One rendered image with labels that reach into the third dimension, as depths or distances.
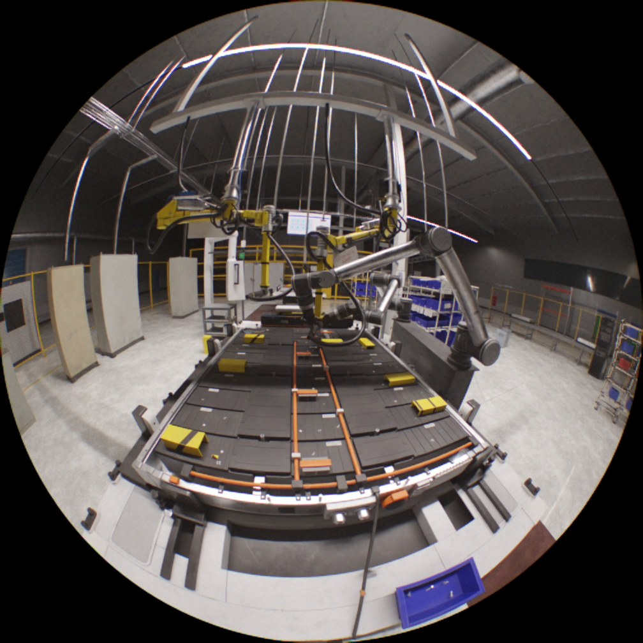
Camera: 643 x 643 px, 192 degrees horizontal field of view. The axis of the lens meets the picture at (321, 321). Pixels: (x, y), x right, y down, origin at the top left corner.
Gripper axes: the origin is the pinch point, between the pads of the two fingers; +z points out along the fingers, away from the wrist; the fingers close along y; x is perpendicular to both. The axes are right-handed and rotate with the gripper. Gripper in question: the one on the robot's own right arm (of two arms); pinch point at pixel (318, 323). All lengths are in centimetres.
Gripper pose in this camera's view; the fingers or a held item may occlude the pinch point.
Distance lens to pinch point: 163.1
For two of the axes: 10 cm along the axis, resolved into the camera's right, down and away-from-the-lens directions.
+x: 1.5, -2.4, 9.6
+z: -8.8, 4.0, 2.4
